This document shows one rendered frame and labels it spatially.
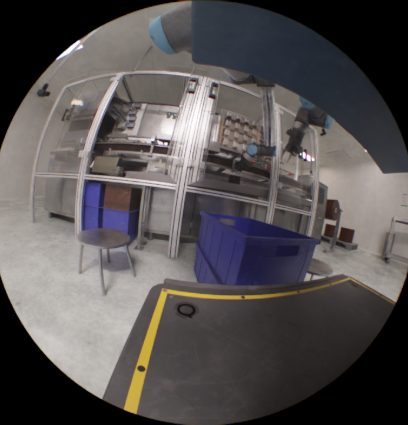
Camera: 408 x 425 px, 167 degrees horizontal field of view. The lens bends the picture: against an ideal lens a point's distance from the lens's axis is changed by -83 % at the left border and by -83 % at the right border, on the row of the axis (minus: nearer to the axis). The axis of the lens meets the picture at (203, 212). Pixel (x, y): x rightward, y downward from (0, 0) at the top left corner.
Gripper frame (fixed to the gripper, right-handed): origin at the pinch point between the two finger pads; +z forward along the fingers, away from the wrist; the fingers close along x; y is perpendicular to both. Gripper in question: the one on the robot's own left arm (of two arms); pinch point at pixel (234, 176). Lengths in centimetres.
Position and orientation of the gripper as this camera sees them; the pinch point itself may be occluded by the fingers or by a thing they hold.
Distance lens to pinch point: 133.6
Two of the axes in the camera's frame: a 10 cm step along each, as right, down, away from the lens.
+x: -8.0, -0.4, -5.9
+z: -5.0, 6.0, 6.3
